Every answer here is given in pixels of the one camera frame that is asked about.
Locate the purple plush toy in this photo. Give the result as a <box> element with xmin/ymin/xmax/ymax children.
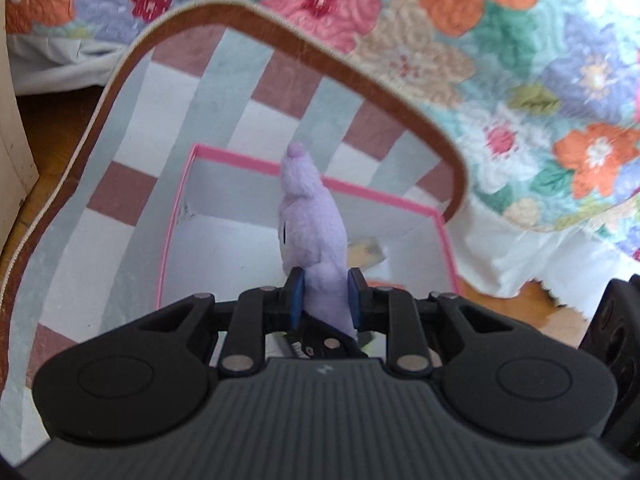
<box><xmin>278</xmin><ymin>142</ymin><xmax>357</xmax><ymax>339</ymax></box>

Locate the orange white small box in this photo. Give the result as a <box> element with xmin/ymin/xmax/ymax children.
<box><xmin>367</xmin><ymin>278</ymin><xmax>408</xmax><ymax>290</ymax></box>

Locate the checkered brown-edged rug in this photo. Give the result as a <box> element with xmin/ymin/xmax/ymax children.
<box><xmin>1</xmin><ymin>2</ymin><xmax>468</xmax><ymax>463</ymax></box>

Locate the floral quilt bedspread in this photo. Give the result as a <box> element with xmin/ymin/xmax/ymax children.
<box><xmin>6</xmin><ymin>0</ymin><xmax>639</xmax><ymax>258</ymax></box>

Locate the gold perfume bottle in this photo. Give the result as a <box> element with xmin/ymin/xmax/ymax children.
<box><xmin>347</xmin><ymin>237</ymin><xmax>386</xmax><ymax>271</ymax></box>

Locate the pink cardboard box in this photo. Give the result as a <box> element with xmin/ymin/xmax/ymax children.
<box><xmin>154</xmin><ymin>142</ymin><xmax>464</xmax><ymax>361</ymax></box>

